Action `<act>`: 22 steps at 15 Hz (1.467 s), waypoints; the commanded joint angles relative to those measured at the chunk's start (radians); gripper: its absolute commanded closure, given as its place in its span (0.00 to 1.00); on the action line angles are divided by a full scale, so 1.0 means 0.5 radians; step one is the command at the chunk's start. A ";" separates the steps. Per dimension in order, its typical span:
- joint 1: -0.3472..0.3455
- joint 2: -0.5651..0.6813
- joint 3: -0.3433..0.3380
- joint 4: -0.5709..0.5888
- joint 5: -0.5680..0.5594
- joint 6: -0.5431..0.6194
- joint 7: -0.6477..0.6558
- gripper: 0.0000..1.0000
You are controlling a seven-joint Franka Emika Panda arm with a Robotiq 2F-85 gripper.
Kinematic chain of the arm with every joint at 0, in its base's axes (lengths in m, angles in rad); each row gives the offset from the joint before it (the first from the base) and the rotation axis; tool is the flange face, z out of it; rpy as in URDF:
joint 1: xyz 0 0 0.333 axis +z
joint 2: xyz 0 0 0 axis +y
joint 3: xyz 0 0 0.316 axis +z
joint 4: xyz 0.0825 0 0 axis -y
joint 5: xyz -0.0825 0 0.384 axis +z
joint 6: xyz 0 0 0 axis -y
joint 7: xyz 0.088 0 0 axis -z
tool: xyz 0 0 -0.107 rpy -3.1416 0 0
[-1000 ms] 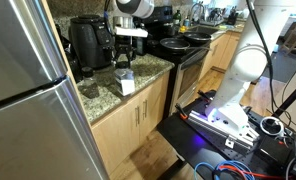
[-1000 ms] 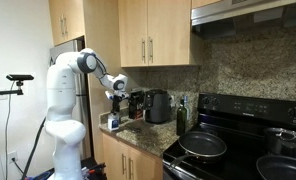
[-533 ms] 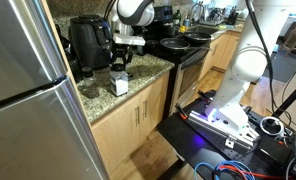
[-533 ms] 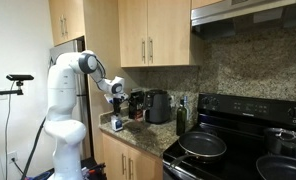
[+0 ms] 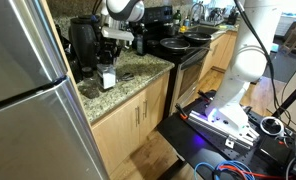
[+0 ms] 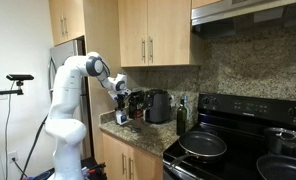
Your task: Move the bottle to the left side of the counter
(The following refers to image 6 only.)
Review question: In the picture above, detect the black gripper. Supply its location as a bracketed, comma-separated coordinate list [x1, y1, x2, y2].
[115, 94, 128, 113]

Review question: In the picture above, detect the white bottle with black cap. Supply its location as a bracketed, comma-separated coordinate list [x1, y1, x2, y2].
[115, 109, 129, 126]

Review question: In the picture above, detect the dark green glass bottle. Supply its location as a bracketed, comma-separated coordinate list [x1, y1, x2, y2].
[175, 98, 188, 136]

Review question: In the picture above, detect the clear bottle with blue cap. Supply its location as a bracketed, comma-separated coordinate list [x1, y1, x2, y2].
[182, 95, 191, 122]

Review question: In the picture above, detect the wooden base cabinet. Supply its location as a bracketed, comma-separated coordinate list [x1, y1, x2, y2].
[101, 131, 164, 180]

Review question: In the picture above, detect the stainless steel refrigerator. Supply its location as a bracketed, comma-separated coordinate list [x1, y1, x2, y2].
[47, 39, 92, 160]

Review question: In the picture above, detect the wooden cabinet above refrigerator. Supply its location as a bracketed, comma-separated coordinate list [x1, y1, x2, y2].
[47, 0, 121, 164]

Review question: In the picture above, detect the black electric stove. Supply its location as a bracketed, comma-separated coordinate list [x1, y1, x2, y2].
[161, 92, 296, 180]

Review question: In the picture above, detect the wooden cabinet above hood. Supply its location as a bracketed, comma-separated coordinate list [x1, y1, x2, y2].
[190, 0, 223, 10]

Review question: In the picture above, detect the stainless steel range hood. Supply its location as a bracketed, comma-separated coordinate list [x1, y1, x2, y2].
[190, 0, 296, 40]

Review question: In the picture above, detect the dark pot with lid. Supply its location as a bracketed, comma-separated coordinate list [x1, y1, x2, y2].
[262, 126, 296, 161]

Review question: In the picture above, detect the large black frying pan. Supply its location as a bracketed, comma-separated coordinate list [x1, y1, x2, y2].
[255, 154, 296, 180]

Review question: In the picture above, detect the silver cabinet handle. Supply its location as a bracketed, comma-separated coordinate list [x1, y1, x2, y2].
[128, 157, 135, 180]
[59, 14, 65, 37]
[148, 36, 154, 65]
[140, 38, 147, 65]
[63, 14, 69, 36]
[121, 153, 127, 176]

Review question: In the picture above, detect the black frying pan long handle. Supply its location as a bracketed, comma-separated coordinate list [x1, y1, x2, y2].
[167, 130, 228, 169]

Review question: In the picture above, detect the wooden two-door wall cabinet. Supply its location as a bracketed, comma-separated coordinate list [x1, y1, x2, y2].
[117, 0, 204, 68]

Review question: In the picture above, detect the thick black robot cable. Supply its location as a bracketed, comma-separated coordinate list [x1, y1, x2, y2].
[18, 114, 50, 180]

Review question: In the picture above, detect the black camera bar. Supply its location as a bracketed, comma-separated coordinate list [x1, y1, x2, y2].
[5, 73, 35, 82]

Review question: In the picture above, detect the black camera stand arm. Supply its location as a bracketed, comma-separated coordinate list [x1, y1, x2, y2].
[0, 79, 25, 98]

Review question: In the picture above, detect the thin grey camera cable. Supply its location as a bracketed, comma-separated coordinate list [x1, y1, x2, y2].
[3, 80, 16, 180]

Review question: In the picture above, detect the white wall outlet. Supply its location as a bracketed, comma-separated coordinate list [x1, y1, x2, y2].
[6, 150, 19, 165]

